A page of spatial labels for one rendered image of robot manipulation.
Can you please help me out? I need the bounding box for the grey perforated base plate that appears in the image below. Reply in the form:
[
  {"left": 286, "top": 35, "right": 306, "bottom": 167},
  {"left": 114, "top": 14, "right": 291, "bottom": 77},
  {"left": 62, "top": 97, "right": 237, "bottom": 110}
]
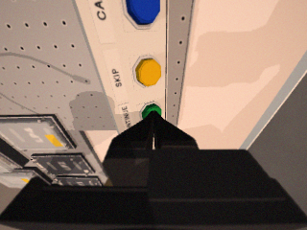
[{"left": 0, "top": 0, "right": 196, "bottom": 185}]

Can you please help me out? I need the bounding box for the white plate lid with yellow tape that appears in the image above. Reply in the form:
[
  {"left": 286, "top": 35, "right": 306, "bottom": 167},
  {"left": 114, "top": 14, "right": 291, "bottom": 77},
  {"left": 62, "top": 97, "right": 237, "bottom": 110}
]
[
  {"left": 0, "top": 121, "right": 70, "bottom": 150},
  {"left": 0, "top": 173, "right": 32, "bottom": 188}
]

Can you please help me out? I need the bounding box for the beige button panel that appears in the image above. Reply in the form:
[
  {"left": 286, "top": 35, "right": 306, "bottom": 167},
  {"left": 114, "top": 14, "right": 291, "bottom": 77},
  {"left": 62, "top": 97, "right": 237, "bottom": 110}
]
[{"left": 72, "top": 0, "right": 169, "bottom": 134}]

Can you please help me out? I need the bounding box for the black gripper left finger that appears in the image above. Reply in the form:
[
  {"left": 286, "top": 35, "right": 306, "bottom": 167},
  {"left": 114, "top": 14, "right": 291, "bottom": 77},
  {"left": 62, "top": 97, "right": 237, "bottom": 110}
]
[{"left": 108, "top": 111, "right": 154, "bottom": 149}]

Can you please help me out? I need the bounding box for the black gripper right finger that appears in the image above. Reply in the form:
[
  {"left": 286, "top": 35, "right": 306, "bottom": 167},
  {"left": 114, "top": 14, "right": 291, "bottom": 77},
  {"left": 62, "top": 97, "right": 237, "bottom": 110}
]
[{"left": 153, "top": 111, "right": 199, "bottom": 150}]

